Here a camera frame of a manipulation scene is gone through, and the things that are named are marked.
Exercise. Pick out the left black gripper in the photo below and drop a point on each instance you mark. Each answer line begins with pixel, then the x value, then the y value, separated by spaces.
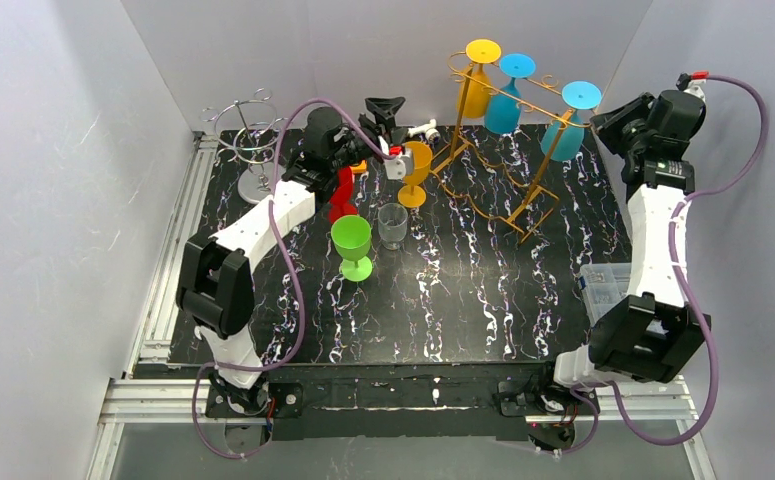
pixel 374 129

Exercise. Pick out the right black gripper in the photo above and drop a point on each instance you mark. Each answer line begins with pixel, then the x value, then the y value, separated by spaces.
pixel 611 124

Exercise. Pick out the teal wine glass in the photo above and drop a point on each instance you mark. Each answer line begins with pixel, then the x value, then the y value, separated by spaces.
pixel 563 141

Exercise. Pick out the orange wine glass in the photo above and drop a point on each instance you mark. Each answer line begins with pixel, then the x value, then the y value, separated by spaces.
pixel 480 52
pixel 412 194

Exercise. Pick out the gold wire glass rack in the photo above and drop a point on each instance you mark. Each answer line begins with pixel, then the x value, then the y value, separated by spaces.
pixel 538 202

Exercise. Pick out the blue wine glass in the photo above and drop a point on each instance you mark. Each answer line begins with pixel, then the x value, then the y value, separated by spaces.
pixel 504 111

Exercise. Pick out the green plastic wine glass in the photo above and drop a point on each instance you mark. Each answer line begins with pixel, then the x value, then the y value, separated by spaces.
pixel 352 236

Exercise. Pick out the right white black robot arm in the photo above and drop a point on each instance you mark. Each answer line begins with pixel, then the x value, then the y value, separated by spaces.
pixel 652 332

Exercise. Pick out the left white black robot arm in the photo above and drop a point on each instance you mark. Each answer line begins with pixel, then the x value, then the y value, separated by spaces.
pixel 215 285

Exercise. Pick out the red plastic wine glass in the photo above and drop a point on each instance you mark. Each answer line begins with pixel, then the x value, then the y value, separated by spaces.
pixel 340 201

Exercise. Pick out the silver round glass rack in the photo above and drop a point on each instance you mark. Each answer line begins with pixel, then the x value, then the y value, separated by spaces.
pixel 246 131

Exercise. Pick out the white small fitting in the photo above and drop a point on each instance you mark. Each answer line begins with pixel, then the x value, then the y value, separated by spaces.
pixel 428 131

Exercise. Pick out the clear glass tumbler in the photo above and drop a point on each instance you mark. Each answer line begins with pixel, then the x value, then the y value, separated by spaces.
pixel 392 221

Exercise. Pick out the clear plastic parts box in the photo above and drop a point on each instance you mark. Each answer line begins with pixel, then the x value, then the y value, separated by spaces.
pixel 603 286

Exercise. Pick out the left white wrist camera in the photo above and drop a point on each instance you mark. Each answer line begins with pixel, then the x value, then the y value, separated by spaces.
pixel 400 164

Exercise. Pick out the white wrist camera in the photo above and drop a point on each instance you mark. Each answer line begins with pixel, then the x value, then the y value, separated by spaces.
pixel 693 83
pixel 400 164

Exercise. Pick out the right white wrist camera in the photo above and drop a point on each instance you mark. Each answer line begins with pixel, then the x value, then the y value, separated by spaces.
pixel 693 83

